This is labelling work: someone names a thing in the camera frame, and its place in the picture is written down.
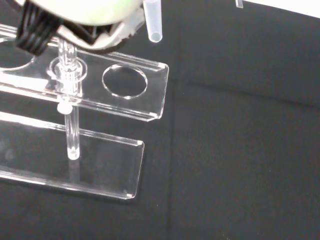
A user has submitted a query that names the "clear acrylic funnel stand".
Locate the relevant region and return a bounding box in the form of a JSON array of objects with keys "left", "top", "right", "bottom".
[{"left": 0, "top": 23, "right": 170, "bottom": 201}]

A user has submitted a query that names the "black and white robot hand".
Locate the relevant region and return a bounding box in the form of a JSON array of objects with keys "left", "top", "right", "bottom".
[{"left": 16, "top": 0, "right": 146, "bottom": 55}]

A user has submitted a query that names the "black cloth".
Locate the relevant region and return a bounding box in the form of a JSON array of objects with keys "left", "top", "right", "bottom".
[{"left": 0, "top": 0, "right": 320, "bottom": 240}]

